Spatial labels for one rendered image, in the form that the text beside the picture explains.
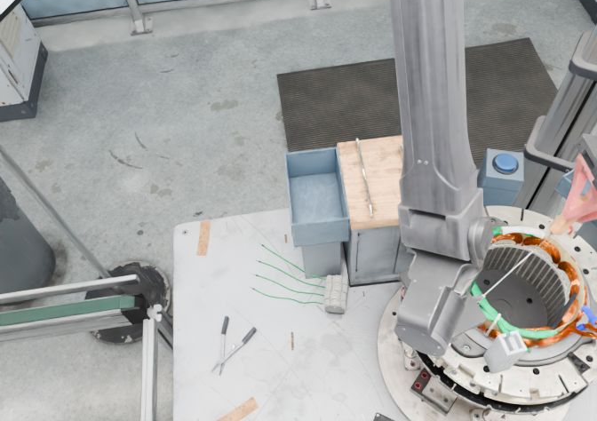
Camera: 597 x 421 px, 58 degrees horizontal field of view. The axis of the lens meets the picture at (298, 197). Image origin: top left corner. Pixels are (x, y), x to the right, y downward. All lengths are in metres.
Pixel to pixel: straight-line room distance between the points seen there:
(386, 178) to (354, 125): 1.49
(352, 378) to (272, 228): 0.40
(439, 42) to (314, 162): 0.67
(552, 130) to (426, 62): 0.82
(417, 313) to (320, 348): 0.63
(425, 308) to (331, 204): 0.56
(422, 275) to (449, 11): 0.26
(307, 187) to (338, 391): 0.42
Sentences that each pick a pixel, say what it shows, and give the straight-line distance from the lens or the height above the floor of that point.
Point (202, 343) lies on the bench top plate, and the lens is 1.21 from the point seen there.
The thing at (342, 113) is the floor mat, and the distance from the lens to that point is 2.55.
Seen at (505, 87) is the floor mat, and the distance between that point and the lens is 2.77.
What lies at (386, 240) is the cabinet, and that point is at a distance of 1.06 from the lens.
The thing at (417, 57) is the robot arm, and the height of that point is 1.59.
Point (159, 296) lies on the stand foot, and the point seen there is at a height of 0.02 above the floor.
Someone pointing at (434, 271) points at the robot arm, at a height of 1.38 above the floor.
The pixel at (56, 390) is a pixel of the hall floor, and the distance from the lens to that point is 2.19.
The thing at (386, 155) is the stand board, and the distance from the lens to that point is 1.06.
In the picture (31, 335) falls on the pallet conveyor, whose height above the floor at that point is 0.70.
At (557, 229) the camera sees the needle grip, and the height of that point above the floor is 1.31.
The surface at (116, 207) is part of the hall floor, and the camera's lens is 2.44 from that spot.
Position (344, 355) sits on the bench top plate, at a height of 0.78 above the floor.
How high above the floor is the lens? 1.89
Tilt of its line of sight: 56 degrees down
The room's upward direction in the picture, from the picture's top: 7 degrees counter-clockwise
